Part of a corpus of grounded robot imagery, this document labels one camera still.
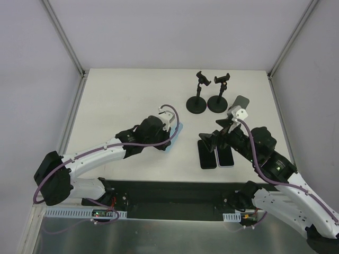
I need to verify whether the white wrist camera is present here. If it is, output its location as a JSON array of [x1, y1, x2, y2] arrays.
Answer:
[[157, 108, 175, 132], [227, 105, 248, 133]]

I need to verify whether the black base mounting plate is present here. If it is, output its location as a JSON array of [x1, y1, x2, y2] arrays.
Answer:
[[97, 180, 255, 221]]

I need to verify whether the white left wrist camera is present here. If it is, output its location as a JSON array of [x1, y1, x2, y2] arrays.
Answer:
[[157, 108, 175, 132]]

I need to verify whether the aluminium frame post left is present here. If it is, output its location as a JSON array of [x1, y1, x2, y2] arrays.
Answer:
[[39, 0, 90, 77]]

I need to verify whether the grey stand on wooden base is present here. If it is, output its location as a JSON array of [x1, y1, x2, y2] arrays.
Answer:
[[232, 95, 249, 109]]

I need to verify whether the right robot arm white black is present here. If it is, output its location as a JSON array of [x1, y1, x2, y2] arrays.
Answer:
[[199, 117, 338, 253]]

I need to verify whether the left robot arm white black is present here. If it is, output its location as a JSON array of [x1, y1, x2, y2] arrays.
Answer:
[[33, 112, 179, 206]]

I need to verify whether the black phone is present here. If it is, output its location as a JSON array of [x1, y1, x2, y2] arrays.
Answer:
[[197, 140, 217, 170]]

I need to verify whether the aluminium frame post right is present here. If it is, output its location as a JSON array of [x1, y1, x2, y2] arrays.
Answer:
[[267, 0, 321, 80]]

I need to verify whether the aluminium frame post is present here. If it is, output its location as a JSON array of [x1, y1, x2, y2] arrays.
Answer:
[[39, 0, 90, 77], [267, 0, 321, 80]]

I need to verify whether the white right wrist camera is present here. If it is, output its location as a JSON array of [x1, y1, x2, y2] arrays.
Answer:
[[227, 105, 248, 133]]

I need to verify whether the black round phone stand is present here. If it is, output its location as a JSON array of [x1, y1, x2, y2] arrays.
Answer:
[[186, 71, 211, 114]]

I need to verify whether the white cable duct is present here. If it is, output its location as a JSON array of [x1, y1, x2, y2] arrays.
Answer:
[[222, 212, 242, 223], [44, 207, 117, 220]]

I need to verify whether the white cable duct left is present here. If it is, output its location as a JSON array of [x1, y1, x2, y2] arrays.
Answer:
[[44, 207, 117, 220]]

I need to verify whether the white cable duct right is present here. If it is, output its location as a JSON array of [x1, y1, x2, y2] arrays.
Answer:
[[222, 212, 242, 223]]

